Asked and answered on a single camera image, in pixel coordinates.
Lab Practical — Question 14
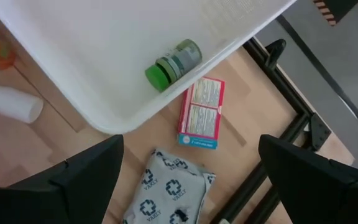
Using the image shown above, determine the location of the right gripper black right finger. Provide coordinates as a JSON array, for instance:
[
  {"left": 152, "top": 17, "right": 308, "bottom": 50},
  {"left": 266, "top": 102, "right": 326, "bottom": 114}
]
[{"left": 258, "top": 134, "right": 358, "bottom": 224}]

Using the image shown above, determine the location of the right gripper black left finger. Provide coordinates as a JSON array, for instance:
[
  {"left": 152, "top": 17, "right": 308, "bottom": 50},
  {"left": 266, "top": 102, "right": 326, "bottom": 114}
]
[{"left": 0, "top": 134, "right": 125, "bottom": 224}]

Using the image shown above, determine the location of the grey cross-printed fabric packet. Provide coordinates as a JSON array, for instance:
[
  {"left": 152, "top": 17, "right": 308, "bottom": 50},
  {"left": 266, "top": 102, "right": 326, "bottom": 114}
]
[{"left": 122, "top": 149, "right": 216, "bottom": 224}]

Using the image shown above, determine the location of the white plastic bottle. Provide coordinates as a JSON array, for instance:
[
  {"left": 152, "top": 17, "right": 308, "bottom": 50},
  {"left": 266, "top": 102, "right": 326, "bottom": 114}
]
[{"left": 0, "top": 82, "right": 44, "bottom": 124}]

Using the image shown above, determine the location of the red Tylenol medicine box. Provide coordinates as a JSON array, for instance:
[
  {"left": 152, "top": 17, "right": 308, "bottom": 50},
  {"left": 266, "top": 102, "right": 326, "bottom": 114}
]
[{"left": 177, "top": 76, "right": 226, "bottom": 150}]

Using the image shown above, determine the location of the white perforated plastic basket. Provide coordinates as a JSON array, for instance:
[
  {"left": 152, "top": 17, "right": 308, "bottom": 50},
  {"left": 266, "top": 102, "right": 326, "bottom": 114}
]
[{"left": 0, "top": 0, "right": 298, "bottom": 134}]

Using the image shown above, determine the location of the green-capped medicine bottle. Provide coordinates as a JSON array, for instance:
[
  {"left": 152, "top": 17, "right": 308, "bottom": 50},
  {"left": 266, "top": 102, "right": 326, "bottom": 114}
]
[{"left": 144, "top": 39, "right": 203, "bottom": 93}]

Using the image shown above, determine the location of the black orange striped object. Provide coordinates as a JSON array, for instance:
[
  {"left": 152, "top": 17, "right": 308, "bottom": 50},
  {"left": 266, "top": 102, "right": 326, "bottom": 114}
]
[{"left": 312, "top": 0, "right": 358, "bottom": 27}]

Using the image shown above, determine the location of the black metal table frame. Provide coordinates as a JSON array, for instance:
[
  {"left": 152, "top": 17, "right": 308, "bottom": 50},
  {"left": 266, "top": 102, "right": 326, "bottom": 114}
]
[{"left": 209, "top": 37, "right": 332, "bottom": 224}]

